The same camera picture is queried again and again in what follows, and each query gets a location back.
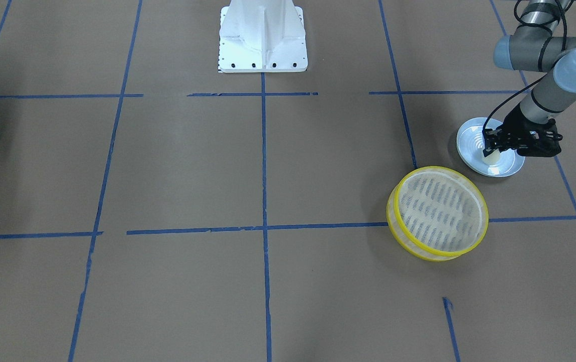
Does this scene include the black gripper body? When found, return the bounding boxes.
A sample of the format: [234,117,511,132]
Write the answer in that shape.
[500,107,545,146]

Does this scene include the white steamed bun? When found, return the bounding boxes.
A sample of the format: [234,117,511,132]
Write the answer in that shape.
[483,150,501,167]

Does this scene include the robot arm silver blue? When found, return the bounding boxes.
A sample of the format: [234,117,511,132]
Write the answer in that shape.
[482,1,576,157]

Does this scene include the yellow bamboo steamer basket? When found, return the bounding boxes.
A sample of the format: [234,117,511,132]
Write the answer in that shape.
[386,166,490,262]

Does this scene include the light blue plate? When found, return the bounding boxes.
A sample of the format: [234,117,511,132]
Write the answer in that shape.
[456,117,525,178]

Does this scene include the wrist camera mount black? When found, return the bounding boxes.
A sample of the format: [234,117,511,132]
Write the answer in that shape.
[516,118,563,158]

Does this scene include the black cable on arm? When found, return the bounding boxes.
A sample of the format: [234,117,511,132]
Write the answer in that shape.
[483,0,567,132]

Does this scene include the white pedestal column base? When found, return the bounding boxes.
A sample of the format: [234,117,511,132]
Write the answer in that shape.
[218,1,309,73]

